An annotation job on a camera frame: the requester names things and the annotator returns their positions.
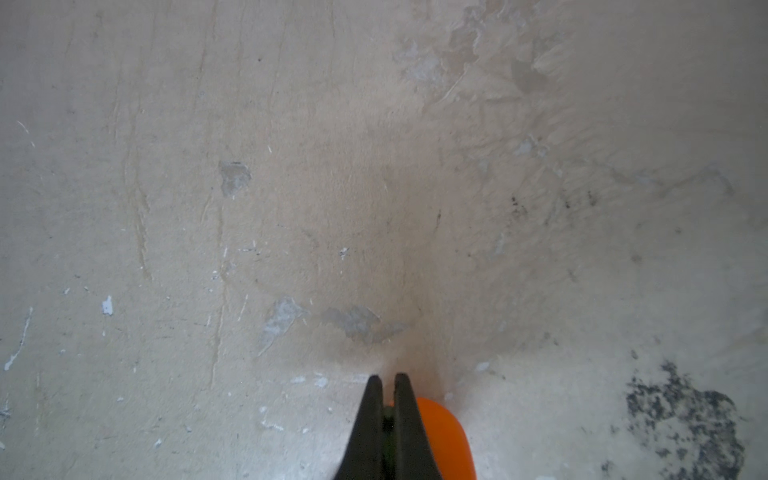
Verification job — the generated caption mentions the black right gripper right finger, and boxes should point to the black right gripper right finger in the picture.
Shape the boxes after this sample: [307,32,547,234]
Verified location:
[393,373,442,480]

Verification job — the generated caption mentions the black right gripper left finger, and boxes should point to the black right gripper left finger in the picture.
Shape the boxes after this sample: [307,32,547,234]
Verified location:
[334,375,384,480]

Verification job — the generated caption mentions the orange tangerines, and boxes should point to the orange tangerines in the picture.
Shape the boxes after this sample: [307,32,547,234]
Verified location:
[383,397,477,480]

